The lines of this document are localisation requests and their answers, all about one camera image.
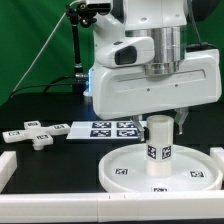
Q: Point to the white fence block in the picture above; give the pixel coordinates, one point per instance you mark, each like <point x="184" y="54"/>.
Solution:
<point x="217" y="155"/>
<point x="8" y="165"/>

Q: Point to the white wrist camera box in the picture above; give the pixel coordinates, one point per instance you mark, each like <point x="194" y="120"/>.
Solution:
<point x="129" y="51"/>

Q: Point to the black camera stand pole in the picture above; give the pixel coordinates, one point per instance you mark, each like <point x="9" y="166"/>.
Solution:
<point x="83" y="16"/>

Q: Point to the white front fence bar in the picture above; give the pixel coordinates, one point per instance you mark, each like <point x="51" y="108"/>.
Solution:
<point x="108" y="207"/>

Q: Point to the white marker sheet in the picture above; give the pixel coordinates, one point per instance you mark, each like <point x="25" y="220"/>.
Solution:
<point x="103" y="130"/>

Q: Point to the white right fence block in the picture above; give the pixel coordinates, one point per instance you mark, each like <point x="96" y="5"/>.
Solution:
<point x="217" y="155"/>

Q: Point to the white round table top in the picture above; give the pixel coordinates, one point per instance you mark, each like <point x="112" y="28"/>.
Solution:
<point x="125" y="170"/>

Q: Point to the white cross-shaped table base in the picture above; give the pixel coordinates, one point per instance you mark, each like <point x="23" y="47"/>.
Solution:
<point x="39" y="135"/>

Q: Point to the white left fence block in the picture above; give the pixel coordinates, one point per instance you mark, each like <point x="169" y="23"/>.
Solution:
<point x="8" y="165"/>

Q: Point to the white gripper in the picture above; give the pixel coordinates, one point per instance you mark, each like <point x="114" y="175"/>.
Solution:
<point x="124" y="92"/>

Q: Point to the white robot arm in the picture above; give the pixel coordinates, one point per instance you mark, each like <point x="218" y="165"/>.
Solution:
<point x="163" y="20"/>

